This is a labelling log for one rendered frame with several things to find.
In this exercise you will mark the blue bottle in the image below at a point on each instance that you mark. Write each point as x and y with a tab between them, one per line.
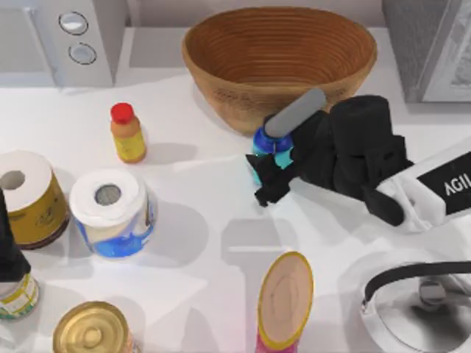
265	141

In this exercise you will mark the brown woven basket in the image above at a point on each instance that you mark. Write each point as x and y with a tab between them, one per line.
279	48

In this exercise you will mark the pink can with tan lid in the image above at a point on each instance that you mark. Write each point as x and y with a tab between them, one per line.
285	301

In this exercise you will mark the yellow bottle with red cap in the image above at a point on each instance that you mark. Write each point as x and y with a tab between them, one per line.
128	139

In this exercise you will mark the grey cabinet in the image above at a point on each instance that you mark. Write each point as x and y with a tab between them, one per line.
408	48

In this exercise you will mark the toilet roll in blue wrap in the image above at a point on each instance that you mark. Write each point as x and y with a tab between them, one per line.
110	217

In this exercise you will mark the small microwave knob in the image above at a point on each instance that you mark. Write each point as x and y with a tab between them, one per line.
82	53

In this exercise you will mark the gold lidded can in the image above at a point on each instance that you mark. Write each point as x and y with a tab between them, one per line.
92	331

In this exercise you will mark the toilet roll in yellow wrap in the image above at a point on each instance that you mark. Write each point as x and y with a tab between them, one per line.
31	206

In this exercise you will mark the large microwave knob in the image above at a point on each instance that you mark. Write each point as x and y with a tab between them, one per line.
73	23

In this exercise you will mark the pale microwave oven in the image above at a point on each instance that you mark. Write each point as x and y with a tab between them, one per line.
29	55

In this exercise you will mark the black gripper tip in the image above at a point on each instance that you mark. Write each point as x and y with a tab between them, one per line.
9	246

